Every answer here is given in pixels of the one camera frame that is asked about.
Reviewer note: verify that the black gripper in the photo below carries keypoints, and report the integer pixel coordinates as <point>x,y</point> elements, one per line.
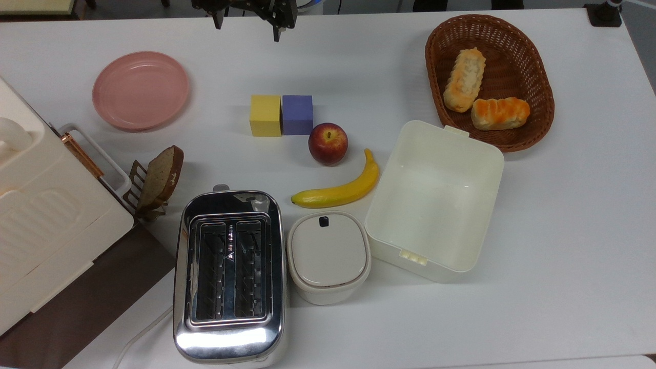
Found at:
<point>256,6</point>

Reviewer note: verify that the long pale bread roll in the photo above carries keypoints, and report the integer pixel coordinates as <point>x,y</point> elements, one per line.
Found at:
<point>464,79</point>

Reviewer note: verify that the brown bread slice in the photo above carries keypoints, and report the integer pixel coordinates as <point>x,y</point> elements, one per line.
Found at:
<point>163,177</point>

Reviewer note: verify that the orange glazed bread roll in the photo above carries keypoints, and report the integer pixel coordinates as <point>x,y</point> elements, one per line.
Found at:
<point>500,113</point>

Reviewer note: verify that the white blue round base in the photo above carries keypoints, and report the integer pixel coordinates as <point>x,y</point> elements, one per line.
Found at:
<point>310,2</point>

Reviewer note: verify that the yellow cube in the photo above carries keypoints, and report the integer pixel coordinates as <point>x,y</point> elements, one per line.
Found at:
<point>265,115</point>

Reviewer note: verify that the blue cube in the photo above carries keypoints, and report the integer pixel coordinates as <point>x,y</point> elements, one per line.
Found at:
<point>297,114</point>

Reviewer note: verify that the pink plate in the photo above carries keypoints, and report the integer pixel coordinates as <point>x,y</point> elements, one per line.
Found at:
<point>140,90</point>

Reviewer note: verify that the red apple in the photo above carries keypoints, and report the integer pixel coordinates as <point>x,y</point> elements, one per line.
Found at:
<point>328,144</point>

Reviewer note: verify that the yellow banana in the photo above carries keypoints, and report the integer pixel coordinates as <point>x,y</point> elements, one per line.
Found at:
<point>343,191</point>

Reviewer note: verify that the copper toast rack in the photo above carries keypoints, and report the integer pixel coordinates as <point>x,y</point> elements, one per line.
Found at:
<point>137,187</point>

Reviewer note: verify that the pale yellow side table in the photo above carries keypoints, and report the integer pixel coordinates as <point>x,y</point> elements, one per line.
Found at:
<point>33,6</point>

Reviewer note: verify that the small white lidded container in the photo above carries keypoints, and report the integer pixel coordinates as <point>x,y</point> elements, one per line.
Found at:
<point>328,255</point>

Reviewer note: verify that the chrome two-slot toaster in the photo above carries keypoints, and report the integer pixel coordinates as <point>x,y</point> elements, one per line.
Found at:
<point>229,277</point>

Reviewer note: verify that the open white plastic box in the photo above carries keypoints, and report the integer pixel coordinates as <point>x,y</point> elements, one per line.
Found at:
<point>435,205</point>

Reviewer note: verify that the brown wicker basket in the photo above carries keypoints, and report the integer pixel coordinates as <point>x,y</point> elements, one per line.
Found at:
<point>517,46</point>

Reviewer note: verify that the white oven appliance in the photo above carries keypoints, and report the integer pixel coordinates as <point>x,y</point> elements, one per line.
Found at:
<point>46,215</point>

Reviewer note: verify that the white tray frame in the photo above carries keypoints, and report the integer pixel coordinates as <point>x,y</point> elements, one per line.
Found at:
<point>105,164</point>

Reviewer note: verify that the black table clamp mount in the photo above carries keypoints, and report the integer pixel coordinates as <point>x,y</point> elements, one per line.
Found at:
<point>603,13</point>

